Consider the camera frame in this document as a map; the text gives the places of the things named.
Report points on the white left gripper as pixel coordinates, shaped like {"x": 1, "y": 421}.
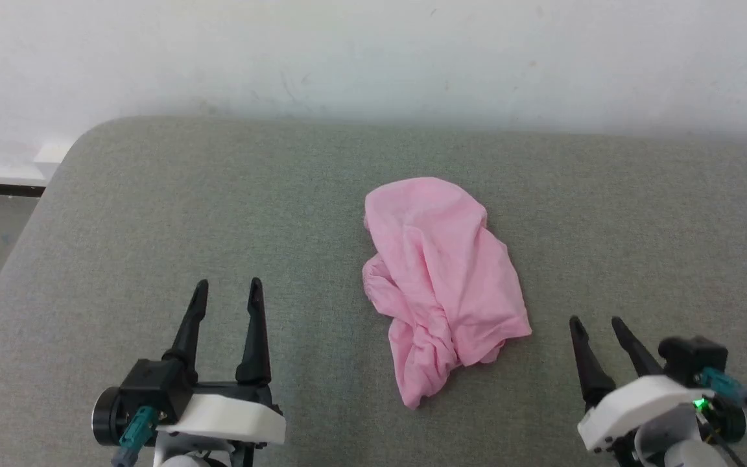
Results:
{"x": 231, "y": 415}

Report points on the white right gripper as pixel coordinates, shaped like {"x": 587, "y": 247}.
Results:
{"x": 639, "y": 405}

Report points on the pink garment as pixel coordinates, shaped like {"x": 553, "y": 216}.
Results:
{"x": 441, "y": 279}

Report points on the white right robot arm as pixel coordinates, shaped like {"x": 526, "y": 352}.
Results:
{"x": 685, "y": 451}

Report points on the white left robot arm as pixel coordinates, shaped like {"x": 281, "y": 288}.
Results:
{"x": 185, "y": 462}

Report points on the grey-green fabric sofa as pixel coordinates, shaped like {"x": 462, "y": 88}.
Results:
{"x": 185, "y": 227}

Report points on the white skirting board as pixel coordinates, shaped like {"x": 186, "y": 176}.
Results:
{"x": 4, "y": 170}

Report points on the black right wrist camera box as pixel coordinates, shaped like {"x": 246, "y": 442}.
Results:
{"x": 694, "y": 357}

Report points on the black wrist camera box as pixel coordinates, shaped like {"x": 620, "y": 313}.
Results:
{"x": 153, "y": 389}
{"x": 694, "y": 357}

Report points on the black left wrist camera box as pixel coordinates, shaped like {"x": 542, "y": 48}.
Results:
{"x": 153, "y": 389}

